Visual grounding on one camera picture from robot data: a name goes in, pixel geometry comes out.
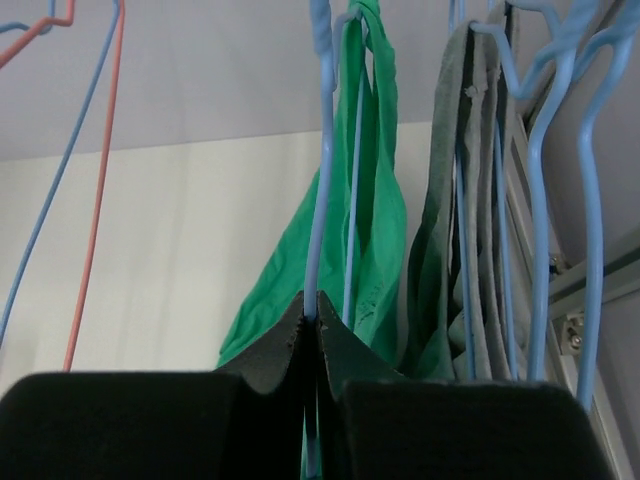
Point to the green tank top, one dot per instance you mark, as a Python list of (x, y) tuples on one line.
[(363, 247)]

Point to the blue hanger under grey top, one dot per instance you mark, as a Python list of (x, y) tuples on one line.
[(500, 200)]

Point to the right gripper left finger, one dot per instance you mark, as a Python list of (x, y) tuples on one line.
[(243, 420)]

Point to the grey tank top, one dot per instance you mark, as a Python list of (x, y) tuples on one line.
[(458, 312)]

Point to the pink wire hanger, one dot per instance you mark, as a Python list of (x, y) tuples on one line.
[(75, 326)]

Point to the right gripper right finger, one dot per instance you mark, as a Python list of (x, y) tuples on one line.
[(375, 423)]

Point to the right aluminium frame strut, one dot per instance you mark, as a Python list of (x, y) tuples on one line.
[(604, 273)]

